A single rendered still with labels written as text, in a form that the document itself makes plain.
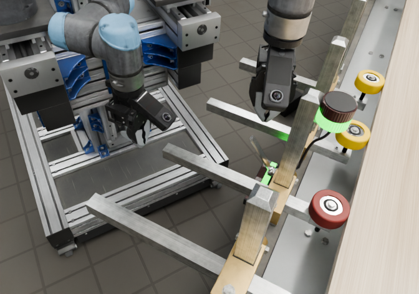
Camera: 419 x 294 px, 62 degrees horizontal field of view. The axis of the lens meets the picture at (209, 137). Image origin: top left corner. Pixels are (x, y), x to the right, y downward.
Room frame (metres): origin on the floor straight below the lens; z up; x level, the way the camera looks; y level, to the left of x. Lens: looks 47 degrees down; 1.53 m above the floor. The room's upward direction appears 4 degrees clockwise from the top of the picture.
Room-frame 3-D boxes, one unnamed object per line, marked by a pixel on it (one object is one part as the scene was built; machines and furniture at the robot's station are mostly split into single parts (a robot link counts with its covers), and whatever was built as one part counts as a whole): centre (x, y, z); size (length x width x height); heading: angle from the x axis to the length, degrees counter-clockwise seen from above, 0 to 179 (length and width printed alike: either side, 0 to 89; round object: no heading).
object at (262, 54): (0.57, -0.12, 1.15); 0.09 x 0.08 x 0.12; 176
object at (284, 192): (0.47, -0.17, 0.85); 0.14 x 0.06 x 0.05; 156
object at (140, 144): (0.60, 0.20, 0.86); 0.06 x 0.03 x 0.09; 66
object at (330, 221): (0.41, -0.27, 0.85); 0.08 x 0.08 x 0.11
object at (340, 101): (0.47, -0.22, 1.03); 0.06 x 0.06 x 0.22; 66
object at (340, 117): (0.47, -0.22, 1.12); 0.06 x 0.06 x 0.02
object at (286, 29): (0.57, -0.12, 1.23); 0.08 x 0.08 x 0.05
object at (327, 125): (0.47, -0.22, 1.10); 0.06 x 0.06 x 0.02
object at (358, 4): (0.94, -0.38, 0.88); 0.04 x 0.04 x 0.48; 66
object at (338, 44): (0.72, -0.28, 0.87); 0.04 x 0.04 x 0.48; 66
